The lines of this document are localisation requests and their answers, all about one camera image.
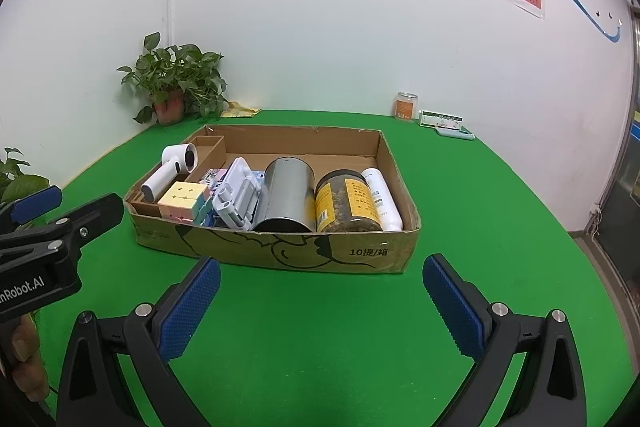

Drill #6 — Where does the potted green plant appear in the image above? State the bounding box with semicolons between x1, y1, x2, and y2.
116;32;230;126

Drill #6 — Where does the green table cloth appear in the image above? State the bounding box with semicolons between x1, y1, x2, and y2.
30;108;636;427

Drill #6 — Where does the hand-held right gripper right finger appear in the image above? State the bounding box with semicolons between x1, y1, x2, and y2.
422;253;588;427

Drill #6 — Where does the white hair dryer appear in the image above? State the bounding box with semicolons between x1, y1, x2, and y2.
141;143;200;202

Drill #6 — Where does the pastel puzzle cube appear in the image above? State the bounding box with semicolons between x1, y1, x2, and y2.
157;181;213;226

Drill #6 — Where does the silver metal can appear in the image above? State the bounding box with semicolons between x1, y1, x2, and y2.
252;158;316;233

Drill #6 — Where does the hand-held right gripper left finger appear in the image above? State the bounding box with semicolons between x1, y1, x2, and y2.
55;256;222;427

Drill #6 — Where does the yellow label food jar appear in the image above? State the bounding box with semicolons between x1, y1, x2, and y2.
314;169;383;234

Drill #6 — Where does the person's left hand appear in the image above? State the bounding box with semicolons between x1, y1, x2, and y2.
5;314;51;403

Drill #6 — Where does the yellow paper packet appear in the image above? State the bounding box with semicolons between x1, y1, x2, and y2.
220;102;262;118

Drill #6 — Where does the glass door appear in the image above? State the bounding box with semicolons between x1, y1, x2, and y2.
570;7;640;358

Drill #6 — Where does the colourful board game box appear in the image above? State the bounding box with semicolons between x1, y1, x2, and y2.
199;168;267;228

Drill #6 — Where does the leafy green plant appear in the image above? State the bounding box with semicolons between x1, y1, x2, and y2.
0;147;51;218

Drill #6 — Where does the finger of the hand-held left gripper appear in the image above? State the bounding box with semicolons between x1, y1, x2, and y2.
0;186;63;228
0;193;125;258

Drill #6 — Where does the white flat packet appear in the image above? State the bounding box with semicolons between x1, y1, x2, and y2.
417;109;463;130

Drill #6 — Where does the light blue case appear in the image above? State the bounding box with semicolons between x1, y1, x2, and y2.
434;124;475;141

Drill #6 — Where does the white plastic bottle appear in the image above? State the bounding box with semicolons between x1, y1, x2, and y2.
361;168;404;232

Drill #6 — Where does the orange label clear jar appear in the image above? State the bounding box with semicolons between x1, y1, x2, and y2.
395;92;418;121

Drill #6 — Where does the brown cardboard box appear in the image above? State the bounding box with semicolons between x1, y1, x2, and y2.
124;124;422;275

